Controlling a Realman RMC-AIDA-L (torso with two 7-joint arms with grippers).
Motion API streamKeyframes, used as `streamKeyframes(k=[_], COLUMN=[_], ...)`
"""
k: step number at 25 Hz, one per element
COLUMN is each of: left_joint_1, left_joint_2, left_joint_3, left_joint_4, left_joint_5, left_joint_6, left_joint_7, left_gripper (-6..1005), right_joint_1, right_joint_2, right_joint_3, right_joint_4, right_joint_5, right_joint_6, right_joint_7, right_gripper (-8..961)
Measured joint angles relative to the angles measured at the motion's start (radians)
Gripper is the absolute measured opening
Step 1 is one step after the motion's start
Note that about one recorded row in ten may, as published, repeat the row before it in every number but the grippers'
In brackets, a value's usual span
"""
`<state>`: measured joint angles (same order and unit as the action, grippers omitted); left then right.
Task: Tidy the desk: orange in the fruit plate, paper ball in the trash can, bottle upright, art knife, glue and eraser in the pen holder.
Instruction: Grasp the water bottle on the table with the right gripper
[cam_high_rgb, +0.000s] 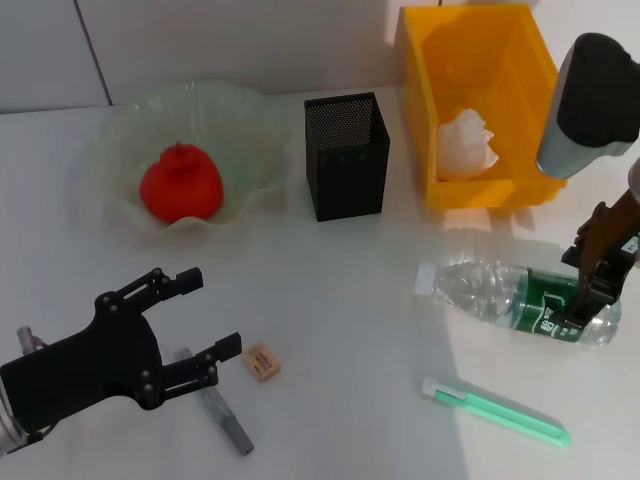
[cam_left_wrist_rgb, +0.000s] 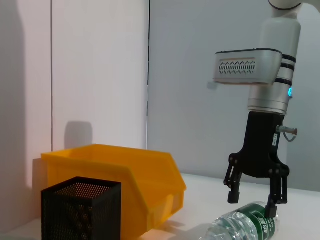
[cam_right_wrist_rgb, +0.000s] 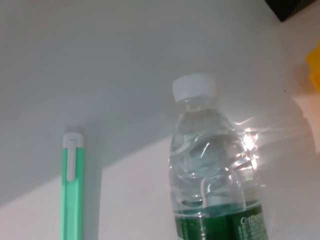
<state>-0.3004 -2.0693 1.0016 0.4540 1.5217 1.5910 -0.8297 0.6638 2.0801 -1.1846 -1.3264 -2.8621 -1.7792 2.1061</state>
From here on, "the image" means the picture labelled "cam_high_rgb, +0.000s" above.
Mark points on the yellow plastic bin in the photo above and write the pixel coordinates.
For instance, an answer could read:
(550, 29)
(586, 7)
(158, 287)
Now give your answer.
(480, 192)

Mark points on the grey marker pen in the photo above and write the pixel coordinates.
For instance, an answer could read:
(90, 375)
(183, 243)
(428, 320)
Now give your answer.
(225, 420)

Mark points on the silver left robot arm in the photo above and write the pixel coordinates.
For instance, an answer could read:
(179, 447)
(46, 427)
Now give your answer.
(7, 430)

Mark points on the white paper ball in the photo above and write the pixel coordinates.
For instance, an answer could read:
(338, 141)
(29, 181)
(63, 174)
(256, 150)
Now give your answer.
(465, 147)

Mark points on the beige eraser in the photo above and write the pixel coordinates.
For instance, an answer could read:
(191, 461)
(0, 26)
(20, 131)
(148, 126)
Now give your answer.
(261, 361)

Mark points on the silver left wrist pin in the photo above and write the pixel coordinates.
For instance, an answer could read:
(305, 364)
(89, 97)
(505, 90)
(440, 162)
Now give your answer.
(27, 340)

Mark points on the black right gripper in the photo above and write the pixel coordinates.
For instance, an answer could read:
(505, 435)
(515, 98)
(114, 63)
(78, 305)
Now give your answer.
(615, 235)

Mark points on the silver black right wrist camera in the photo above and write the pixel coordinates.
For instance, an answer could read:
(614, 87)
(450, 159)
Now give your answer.
(590, 95)

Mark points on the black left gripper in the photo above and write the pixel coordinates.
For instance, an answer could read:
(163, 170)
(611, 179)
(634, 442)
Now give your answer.
(85, 365)

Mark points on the red-orange toy orange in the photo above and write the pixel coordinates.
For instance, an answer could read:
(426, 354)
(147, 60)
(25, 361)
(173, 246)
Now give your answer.
(182, 185)

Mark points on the black mesh pen holder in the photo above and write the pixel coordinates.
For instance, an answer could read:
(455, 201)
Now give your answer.
(345, 175)

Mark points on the clear green-label water bottle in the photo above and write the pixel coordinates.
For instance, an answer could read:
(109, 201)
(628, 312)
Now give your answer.
(475, 290)

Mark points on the pale green glass fruit plate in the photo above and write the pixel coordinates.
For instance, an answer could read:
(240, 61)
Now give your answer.
(125, 130)

